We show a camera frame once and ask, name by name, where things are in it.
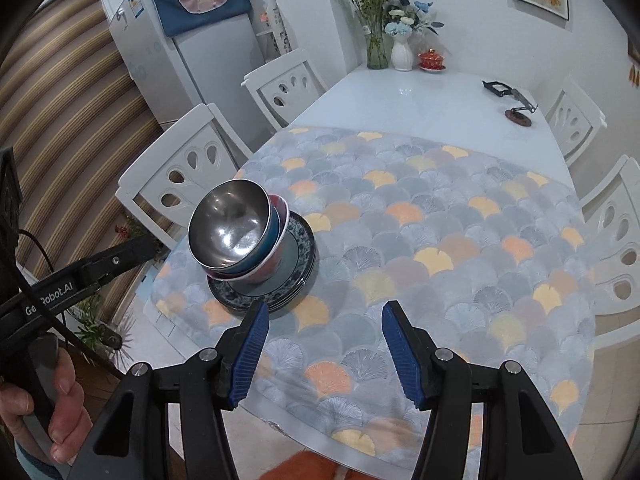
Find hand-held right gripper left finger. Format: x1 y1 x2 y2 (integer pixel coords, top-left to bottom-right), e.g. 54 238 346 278
67 301 271 480

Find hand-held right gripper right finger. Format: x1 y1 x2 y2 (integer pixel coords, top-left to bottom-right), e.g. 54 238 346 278
381 301 583 480

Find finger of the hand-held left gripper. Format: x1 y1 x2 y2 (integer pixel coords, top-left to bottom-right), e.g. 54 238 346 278
75 236 162 297

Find blue floral ceramic plate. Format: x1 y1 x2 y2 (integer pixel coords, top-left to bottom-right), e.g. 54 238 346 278
220 240 320 314
207 210 318 308

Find pink patterned bowl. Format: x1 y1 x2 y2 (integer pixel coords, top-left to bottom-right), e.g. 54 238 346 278
207 220 291 282

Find blue steel-lined bowl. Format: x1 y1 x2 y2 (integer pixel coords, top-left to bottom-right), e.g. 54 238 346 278
187 179 281 267

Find red steel-lined bowl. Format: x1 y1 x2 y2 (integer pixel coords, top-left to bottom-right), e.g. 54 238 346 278
267 194 291 241

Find person's left hand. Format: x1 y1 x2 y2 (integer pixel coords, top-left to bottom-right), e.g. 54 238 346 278
0 332 94 466

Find red flowered plant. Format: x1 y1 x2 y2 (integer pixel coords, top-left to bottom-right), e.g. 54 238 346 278
115 215 166 257

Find potted green plant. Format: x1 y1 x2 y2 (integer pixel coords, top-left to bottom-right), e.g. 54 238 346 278
65 295 126 361

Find white dining chair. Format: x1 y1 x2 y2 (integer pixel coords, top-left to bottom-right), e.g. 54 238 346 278
544 77 607 167
243 49 328 132
580 155 640 316
115 103 253 241

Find fan-patterned table mat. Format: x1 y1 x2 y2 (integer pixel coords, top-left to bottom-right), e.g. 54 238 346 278
145 125 598 458

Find orange fuzzy clothing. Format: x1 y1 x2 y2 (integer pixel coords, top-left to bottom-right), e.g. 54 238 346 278
242 450 401 480

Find striped brown curtain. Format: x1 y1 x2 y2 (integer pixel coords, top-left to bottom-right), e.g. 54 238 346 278
0 0 173 341

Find silver refrigerator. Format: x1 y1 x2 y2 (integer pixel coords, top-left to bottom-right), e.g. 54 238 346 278
107 0 268 126

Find stand with brown base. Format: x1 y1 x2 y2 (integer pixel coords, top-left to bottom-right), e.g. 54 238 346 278
504 87 538 126

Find white storage rack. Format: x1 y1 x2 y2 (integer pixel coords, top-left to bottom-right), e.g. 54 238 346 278
257 0 294 58

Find red lidded teacup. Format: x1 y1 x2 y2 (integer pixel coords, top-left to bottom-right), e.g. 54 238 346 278
418 49 447 73

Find white ceramic vase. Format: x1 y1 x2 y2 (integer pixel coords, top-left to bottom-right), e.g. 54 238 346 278
391 37 415 71

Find glass vase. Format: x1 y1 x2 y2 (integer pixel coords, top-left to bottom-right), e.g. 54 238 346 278
366 22 390 70

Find blue and white flowers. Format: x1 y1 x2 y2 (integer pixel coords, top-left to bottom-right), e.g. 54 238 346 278
382 0 446 41

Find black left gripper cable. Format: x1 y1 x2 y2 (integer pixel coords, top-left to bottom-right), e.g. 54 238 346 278
17 230 126 381

